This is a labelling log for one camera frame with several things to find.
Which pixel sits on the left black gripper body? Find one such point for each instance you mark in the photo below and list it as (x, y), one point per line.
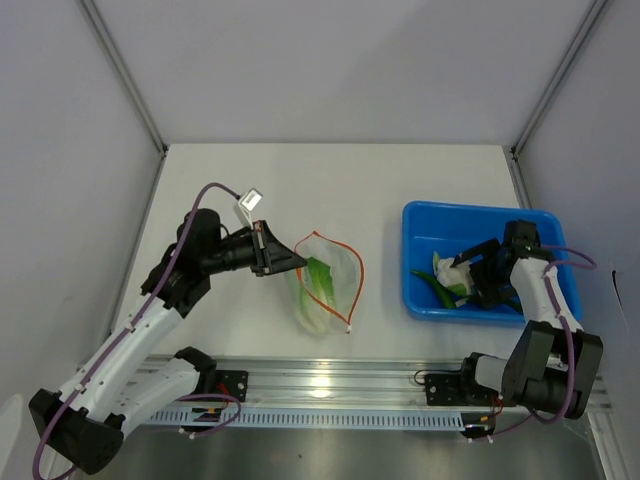
(236, 253)

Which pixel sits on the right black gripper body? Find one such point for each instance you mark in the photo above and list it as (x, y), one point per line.
(488, 278)

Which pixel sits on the white cauliflower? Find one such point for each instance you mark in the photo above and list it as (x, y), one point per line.
(457, 278)

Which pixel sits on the clear zip bag orange zipper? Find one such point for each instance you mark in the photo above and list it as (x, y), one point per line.
(348, 273)

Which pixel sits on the green lettuce head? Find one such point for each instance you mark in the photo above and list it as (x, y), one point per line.
(313, 297)

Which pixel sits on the dark green cucumber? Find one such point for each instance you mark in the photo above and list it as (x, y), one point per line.
(511, 302)

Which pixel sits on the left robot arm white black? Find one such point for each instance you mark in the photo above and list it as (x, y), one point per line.
(88, 418)

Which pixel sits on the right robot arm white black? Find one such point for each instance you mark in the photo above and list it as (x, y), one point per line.
(554, 364)

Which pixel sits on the blue plastic bin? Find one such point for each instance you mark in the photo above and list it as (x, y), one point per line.
(450, 229)

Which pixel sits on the green chili pepper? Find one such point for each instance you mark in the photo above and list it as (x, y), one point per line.
(442, 294)

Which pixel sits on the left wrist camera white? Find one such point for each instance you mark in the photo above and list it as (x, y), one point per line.
(246, 204)

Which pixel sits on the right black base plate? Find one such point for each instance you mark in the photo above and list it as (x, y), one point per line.
(453, 388)

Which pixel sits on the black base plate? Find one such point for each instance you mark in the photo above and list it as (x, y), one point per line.
(232, 382)
(453, 388)

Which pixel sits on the aluminium mounting rail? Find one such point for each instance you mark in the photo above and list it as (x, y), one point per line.
(325, 385)

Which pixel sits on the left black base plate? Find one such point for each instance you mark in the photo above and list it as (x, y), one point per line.
(232, 382)

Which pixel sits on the white slotted cable duct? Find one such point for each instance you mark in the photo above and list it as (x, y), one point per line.
(409, 420)

